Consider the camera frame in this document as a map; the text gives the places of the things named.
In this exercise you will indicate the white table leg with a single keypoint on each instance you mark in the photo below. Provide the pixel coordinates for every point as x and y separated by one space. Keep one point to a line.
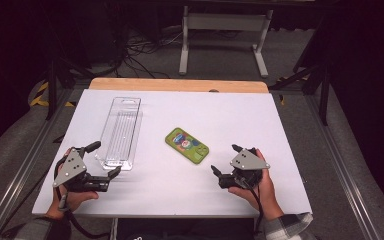
113 229

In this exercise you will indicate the person's right hand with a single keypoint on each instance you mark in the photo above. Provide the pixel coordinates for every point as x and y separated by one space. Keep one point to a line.
266 193

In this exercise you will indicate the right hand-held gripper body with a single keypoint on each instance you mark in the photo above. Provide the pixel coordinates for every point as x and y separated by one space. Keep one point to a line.
246 161

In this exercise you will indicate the white metal stand frame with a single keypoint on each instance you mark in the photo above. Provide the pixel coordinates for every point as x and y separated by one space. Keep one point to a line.
225 21

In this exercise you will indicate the aluminium floor rail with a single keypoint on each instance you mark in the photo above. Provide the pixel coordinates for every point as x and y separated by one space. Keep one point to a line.
16 176
343 160

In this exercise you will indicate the person's left hand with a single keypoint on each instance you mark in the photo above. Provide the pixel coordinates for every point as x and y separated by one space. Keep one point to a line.
76 199

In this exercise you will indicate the clear plastic tray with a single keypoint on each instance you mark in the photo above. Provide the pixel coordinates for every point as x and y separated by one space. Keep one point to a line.
121 133

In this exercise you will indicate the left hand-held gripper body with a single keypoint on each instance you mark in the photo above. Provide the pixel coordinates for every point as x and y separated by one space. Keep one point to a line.
70 166

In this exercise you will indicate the green phone case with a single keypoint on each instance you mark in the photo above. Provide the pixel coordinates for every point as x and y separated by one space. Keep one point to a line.
187 145

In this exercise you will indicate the black stand legs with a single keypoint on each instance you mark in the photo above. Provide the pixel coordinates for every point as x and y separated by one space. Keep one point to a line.
51 90
323 86

